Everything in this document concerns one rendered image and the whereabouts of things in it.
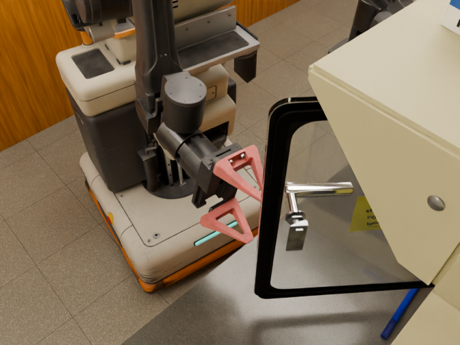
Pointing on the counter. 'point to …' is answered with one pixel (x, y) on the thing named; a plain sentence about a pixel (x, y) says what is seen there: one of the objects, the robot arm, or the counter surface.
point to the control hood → (402, 130)
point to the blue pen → (398, 313)
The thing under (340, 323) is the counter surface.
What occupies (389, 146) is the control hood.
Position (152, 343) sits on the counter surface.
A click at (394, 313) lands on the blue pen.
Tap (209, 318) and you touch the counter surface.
